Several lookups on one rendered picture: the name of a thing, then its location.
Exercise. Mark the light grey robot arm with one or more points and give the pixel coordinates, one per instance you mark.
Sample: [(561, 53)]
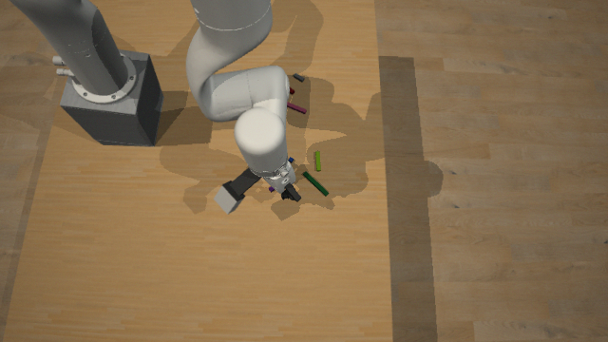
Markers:
[(228, 29)]

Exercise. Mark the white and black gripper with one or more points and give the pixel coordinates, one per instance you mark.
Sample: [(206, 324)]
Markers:
[(278, 183)]

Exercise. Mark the pink rod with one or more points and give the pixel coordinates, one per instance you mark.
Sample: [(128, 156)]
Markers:
[(296, 108)]

